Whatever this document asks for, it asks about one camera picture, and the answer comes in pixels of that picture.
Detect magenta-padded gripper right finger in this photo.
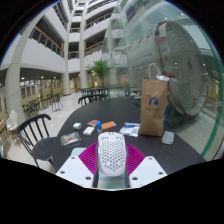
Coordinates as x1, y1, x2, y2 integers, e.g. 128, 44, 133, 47
125, 143, 168, 190

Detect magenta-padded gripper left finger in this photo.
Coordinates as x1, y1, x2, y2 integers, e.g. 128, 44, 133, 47
54, 142, 100, 190

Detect white perforated computer mouse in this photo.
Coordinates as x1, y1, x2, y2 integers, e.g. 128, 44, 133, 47
96, 131, 129, 178

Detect clear plastic snack packet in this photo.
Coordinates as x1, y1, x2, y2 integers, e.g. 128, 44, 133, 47
60, 131, 82, 148

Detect grey phone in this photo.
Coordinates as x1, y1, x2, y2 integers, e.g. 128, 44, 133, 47
160, 130, 176, 146

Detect black spindle-back chair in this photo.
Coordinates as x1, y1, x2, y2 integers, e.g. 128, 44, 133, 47
16, 113, 58, 168
77, 93, 109, 107

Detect white and blue plastic packet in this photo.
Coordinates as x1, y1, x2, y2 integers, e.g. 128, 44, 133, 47
118, 122, 141, 138

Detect small blue-capped bottle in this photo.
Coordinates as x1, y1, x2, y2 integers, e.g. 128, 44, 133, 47
96, 120, 103, 135

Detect small brown pouch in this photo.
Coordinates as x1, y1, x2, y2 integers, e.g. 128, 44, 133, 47
87, 119, 100, 128

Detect flat orange packet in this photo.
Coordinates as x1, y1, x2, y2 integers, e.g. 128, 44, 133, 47
100, 121, 117, 131

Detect brown paper bag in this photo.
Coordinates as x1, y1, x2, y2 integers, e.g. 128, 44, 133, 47
139, 63, 171, 138

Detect group of dark chairs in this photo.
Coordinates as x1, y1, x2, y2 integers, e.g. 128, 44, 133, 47
22, 93, 64, 118

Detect white lattice chair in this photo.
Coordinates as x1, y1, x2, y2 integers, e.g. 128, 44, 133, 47
5, 109, 19, 132

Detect green potted palm plant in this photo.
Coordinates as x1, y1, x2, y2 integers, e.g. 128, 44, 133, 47
87, 59, 114, 88

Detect large white round exhibit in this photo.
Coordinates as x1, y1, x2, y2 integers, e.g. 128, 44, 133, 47
163, 21, 208, 118

